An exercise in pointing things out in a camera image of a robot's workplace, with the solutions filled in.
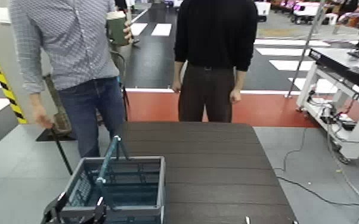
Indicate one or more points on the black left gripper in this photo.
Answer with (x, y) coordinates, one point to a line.
(79, 220)

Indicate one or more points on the grey and teal plastic crate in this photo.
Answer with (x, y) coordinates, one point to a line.
(159, 187)

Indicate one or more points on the brown chair with black base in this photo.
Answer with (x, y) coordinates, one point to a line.
(60, 122)

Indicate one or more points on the white equipment cart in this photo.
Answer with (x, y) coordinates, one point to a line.
(358, 125)

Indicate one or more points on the yellow black striped corner guard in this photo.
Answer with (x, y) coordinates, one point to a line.
(7, 90)

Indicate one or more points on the black panel on cart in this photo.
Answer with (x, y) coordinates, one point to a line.
(342, 64)

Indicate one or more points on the person in checked grey shirt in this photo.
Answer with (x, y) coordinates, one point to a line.
(73, 37)

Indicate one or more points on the slanted metal pole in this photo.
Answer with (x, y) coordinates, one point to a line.
(304, 50)

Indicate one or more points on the person in black sweater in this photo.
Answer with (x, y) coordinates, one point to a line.
(214, 31)

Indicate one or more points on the white background table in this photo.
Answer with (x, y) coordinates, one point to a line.
(306, 11)

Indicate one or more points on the white background machine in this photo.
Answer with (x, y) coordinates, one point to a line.
(262, 8)

